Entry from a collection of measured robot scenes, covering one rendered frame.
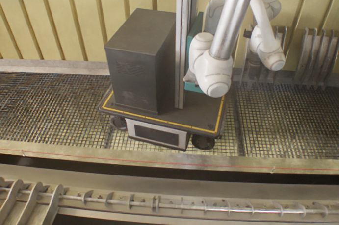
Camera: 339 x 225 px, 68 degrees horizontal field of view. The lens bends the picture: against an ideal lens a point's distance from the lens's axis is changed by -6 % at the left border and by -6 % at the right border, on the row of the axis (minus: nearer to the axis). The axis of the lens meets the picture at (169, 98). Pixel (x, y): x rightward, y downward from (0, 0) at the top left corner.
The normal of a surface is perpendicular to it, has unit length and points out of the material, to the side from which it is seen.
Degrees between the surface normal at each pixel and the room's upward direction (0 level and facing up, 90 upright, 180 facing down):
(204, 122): 0
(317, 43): 65
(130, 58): 90
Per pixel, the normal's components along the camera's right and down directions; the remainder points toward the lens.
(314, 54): -0.07, 0.44
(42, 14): -0.07, 0.69
